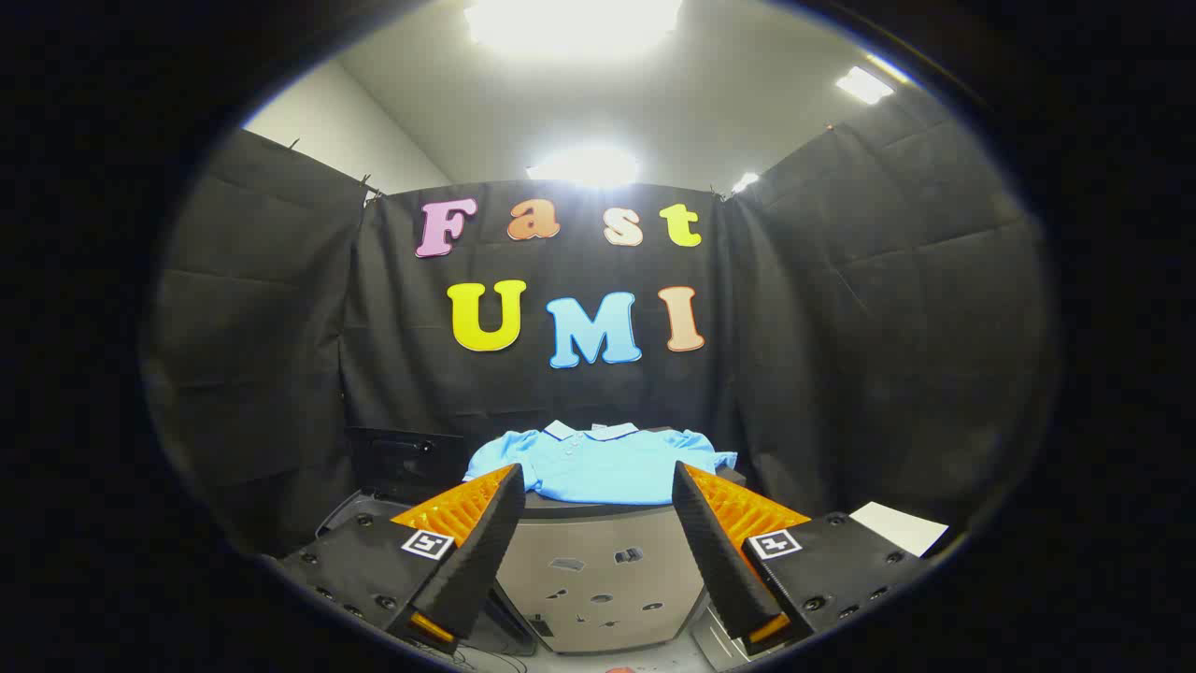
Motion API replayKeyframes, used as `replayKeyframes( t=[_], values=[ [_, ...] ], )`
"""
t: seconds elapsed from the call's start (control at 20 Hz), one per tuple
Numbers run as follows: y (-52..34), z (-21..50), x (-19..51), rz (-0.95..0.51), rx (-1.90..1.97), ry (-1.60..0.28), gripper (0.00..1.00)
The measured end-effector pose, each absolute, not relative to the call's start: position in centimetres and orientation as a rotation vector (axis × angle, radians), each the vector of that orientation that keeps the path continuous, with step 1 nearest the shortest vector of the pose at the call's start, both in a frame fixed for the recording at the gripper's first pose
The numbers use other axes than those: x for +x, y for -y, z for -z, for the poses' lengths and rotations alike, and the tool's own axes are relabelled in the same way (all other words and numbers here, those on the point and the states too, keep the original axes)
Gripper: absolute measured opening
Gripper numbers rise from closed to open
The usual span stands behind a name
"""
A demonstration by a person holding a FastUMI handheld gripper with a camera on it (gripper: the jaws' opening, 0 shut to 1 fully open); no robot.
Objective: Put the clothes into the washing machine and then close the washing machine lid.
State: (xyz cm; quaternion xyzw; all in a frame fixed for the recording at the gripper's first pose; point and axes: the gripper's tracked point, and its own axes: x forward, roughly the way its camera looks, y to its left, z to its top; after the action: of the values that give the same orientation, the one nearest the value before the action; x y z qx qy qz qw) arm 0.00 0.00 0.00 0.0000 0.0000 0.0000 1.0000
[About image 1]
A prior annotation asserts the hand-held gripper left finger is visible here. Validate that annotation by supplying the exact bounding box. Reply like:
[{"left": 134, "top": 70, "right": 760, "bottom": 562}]
[{"left": 278, "top": 463, "right": 527, "bottom": 655}]

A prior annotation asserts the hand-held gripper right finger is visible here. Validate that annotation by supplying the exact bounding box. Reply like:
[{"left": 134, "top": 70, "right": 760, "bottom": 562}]
[{"left": 673, "top": 461, "right": 935, "bottom": 657}]

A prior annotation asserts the light blue polo shirt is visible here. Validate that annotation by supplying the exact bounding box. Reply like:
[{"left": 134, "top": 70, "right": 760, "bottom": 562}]
[{"left": 464, "top": 421, "right": 739, "bottom": 507}]

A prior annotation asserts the white paper sheet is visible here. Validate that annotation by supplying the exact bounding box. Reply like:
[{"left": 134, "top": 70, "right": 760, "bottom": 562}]
[{"left": 848, "top": 501, "right": 950, "bottom": 558}]

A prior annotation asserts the ceiling light panel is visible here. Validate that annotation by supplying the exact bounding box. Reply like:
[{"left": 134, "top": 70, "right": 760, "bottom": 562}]
[
  {"left": 834, "top": 65, "right": 896, "bottom": 106},
  {"left": 464, "top": 0, "right": 685, "bottom": 59}
]

